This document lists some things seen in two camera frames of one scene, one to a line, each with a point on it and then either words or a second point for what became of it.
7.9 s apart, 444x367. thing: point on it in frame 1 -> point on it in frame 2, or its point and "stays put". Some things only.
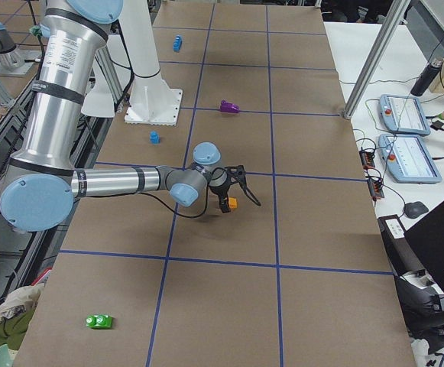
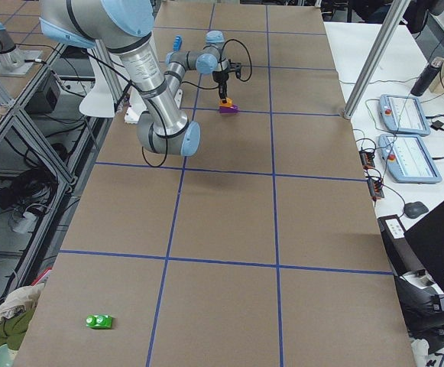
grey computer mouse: x=413 y=209 stays put
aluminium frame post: x=376 y=59 stays put
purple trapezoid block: x=228 y=107 stays put
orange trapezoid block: x=232 y=202 -> x=228 y=103
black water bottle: x=427 y=77 stays put
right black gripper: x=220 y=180 -> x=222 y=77
